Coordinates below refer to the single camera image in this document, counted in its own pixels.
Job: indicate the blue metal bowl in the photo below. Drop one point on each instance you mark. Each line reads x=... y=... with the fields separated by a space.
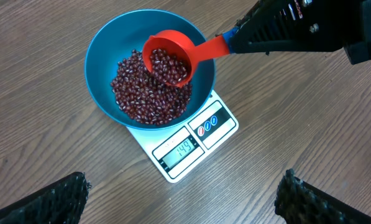
x=114 y=42

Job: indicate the white kitchen scale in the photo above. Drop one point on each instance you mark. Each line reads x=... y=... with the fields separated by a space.
x=176 y=151

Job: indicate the red beans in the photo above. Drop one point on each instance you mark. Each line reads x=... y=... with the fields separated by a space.
x=152 y=97

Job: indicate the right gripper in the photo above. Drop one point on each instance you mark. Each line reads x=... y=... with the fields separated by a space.
x=306 y=26

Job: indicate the red scoop blue handle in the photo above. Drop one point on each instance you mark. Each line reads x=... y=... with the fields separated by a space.
x=182 y=46

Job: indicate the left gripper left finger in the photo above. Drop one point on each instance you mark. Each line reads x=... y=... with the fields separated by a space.
x=60 y=202

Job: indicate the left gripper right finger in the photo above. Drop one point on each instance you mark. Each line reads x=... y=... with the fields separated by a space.
x=299 y=202

